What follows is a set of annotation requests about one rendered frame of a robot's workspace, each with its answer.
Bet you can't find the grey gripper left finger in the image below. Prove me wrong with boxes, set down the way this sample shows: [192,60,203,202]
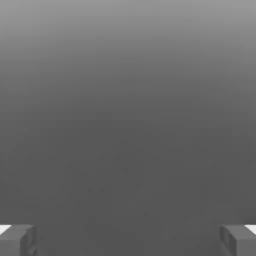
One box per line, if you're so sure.
[0,224,38,256]

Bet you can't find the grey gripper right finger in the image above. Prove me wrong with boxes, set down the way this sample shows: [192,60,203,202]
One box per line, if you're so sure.
[218,224,256,256]

